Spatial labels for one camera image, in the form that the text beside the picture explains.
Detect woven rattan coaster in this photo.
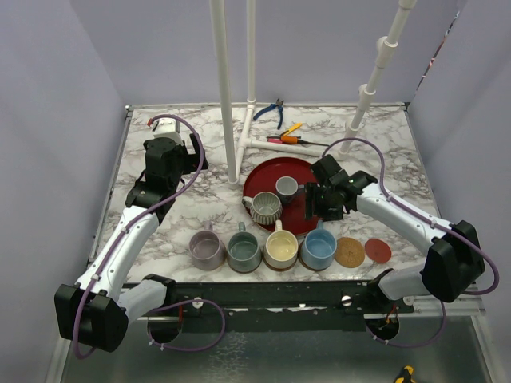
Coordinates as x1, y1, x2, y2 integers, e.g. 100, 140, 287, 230
335, 237, 365, 268

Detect dark green mug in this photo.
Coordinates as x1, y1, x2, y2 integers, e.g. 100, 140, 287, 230
228, 222, 263, 274

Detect ribbed grey cup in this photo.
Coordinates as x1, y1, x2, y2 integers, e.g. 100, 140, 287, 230
242, 191, 283, 225

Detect brown wooden coaster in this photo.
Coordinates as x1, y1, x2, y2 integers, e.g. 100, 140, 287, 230
299, 258, 331, 272
263, 259, 297, 272

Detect orange handled screwdriver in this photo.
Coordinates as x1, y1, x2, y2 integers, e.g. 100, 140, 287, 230
280, 136, 327, 147

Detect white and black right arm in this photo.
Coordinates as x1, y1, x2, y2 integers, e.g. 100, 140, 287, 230
305, 155, 485, 312

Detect white PVC pipe frame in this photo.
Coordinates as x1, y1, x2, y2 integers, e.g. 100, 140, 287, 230
209, 1, 416, 188

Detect lilac mug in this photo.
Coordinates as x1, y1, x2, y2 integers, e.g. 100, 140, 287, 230
188, 221, 226, 271

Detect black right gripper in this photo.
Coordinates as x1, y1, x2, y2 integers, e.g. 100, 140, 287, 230
303, 181, 342, 222

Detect blue handled pliers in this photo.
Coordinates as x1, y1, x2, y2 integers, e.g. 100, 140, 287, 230
253, 97, 285, 130

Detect yellow utility knife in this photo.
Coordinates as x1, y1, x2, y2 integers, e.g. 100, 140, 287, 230
280, 123, 303, 137

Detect light blue mug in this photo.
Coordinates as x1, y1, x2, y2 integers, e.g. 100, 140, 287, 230
300, 220, 337, 268

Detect aluminium table edge strip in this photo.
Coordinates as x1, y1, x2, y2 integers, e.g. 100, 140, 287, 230
86, 105, 133, 266

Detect cream yellow mug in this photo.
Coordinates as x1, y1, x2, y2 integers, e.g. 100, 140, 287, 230
263, 219, 299, 267

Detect small grey cup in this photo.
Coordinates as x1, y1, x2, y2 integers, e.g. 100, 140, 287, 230
275, 176, 305, 206

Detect yellow black tool handle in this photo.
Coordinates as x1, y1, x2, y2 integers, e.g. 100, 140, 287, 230
394, 365, 415, 383

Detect thin red round coaster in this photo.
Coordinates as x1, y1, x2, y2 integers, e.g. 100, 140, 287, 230
364, 238, 392, 264

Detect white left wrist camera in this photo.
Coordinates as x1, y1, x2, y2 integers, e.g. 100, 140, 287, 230
148, 117, 183, 144

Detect black metal base rail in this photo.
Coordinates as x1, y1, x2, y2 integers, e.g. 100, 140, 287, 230
79, 274, 416, 333

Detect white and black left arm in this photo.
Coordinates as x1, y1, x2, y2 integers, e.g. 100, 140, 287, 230
54, 133, 208, 352

